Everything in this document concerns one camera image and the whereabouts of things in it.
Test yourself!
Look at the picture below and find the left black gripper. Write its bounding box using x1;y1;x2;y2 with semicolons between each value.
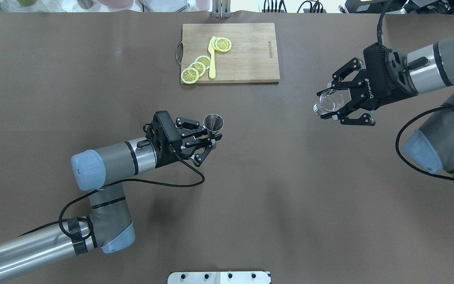
143;111;222;168

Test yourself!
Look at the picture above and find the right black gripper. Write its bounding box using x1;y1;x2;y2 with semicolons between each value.
322;43;417;127

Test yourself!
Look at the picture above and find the steel double jigger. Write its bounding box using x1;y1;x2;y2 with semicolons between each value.
203;114;225;136

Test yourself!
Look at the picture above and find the clear glass cup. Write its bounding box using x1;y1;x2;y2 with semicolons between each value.
313;89;350;116

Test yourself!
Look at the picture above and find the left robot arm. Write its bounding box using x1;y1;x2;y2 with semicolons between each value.
0;111;225;283

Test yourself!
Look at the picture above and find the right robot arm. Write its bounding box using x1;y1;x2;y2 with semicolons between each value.
313;26;454;182

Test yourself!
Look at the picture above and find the lemon slice lower row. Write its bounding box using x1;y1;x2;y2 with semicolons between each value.
180;67;201;84

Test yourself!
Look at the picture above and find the lemon slice row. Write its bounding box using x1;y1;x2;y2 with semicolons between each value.
180;67;201;84
195;55;210;70
189;61;208;78

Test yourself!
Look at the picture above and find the yellow plastic knife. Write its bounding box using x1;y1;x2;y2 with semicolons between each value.
207;36;216;79

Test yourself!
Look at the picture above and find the lemon slice middle row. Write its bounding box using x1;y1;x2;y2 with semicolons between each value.
189;61;208;78

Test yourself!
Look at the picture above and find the lemon slice upper row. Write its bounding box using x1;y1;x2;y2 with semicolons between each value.
195;55;210;70

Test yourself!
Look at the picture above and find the lemon slice far end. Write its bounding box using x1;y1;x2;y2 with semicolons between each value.
213;37;233;52

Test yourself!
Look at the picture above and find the wooden cutting board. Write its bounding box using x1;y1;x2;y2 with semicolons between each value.
180;23;280;84

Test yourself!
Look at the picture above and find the white digital scale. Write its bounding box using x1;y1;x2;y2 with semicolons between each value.
139;0;190;13

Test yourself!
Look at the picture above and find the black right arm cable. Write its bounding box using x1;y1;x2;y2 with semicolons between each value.
377;0;454;182

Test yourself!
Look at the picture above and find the aluminium frame post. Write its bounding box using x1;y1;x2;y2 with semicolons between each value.
211;0;232;18

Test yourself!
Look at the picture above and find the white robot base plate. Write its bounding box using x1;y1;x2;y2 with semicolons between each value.
167;271;272;284

